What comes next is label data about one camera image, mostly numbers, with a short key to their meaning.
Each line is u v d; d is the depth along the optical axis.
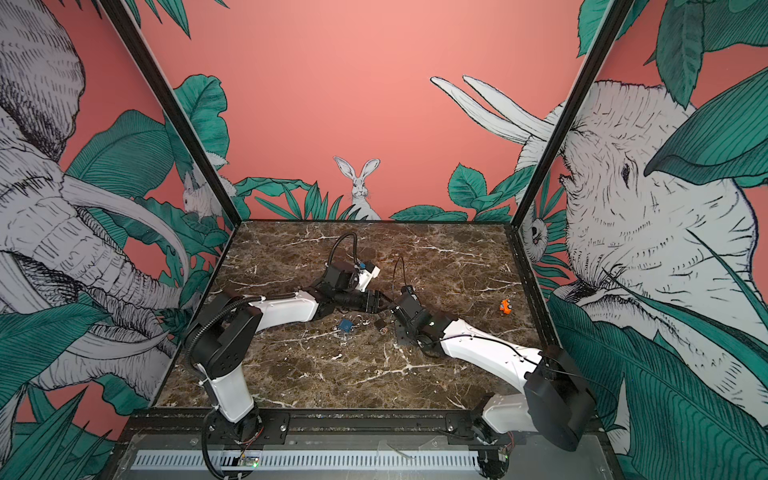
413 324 0.63
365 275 0.84
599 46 0.74
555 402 0.41
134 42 0.73
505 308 0.95
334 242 1.15
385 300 0.84
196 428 0.75
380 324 0.93
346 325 0.92
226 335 0.48
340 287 0.75
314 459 0.70
